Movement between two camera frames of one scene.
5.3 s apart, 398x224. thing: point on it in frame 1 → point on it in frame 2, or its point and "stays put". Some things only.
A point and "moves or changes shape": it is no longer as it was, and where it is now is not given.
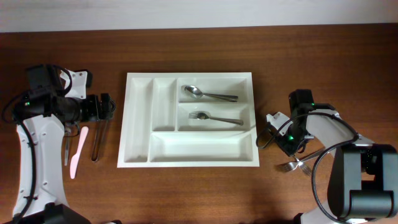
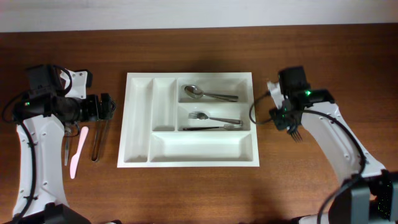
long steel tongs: (101, 129) stays put
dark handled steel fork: (303, 166) moves or changes shape
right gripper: (288, 147) → (278, 121)
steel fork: (287, 167) → (234, 127)
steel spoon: (195, 92) stays put
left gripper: (95, 112) stays put
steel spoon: (195, 92) stays put
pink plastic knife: (74, 157) stays put
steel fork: (203, 115) stays put
